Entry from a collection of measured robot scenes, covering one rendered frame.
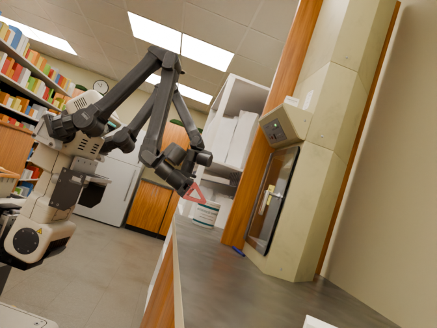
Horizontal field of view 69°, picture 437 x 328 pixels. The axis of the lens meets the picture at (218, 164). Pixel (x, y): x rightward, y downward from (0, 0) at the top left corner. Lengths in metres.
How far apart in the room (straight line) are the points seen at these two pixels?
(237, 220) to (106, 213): 4.75
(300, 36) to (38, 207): 1.37
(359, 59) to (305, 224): 0.62
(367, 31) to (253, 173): 0.71
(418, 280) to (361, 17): 0.91
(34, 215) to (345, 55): 1.32
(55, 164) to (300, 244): 1.01
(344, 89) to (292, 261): 0.62
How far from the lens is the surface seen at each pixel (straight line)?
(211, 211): 1.81
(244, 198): 1.45
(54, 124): 1.30
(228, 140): 2.47
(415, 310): 1.21
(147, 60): 1.30
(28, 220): 1.49
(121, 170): 5.99
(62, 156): 1.47
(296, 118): 1.14
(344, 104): 1.23
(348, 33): 1.32
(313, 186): 1.15
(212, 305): 0.65
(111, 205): 6.03
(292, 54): 1.62
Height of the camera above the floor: 1.14
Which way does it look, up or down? 5 degrees up
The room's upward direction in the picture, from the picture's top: 19 degrees clockwise
